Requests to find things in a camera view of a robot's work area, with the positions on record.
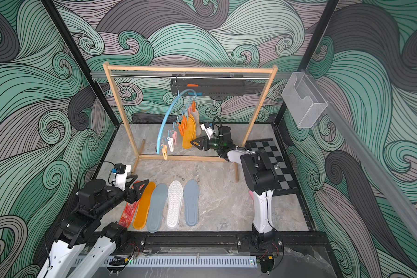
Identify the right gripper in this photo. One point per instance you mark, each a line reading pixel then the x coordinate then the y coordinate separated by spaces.
pixel 207 142

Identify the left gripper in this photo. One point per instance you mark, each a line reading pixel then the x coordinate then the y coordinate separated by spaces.
pixel 136 194

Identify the orange insole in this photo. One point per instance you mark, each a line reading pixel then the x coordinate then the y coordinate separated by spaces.
pixel 192 129
pixel 140 219

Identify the grey blue insole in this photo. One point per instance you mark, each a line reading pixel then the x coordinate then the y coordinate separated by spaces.
pixel 191 202
pixel 158 201

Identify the red patterned insole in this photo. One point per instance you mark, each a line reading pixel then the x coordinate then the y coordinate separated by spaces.
pixel 129 212

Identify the white insole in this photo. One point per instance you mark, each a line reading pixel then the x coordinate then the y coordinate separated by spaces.
pixel 175 198

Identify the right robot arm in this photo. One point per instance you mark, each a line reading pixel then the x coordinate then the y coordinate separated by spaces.
pixel 259 175

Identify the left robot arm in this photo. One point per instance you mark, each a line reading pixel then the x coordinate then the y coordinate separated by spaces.
pixel 95 200

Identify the pink clothes peg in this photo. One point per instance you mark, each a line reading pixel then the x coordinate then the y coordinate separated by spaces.
pixel 174 136

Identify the white clothes peg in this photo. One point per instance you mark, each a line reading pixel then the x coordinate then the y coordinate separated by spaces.
pixel 170 142

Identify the black white chessboard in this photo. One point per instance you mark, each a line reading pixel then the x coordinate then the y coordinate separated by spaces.
pixel 287 183

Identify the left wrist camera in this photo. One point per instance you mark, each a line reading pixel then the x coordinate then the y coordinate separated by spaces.
pixel 119 174

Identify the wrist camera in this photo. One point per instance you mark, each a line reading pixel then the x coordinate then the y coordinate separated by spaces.
pixel 211 130
pixel 119 174

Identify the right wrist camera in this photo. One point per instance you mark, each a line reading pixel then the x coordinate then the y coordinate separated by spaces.
pixel 211 130

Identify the black wall tool holder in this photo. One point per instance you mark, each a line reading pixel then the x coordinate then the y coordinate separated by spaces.
pixel 209 87

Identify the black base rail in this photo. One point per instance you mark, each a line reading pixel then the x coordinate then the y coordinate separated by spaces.
pixel 243 242

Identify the clear acrylic wall box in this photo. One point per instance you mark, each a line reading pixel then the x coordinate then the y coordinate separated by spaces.
pixel 304 100

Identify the white slotted cable duct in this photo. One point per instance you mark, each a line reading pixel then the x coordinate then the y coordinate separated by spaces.
pixel 197 261

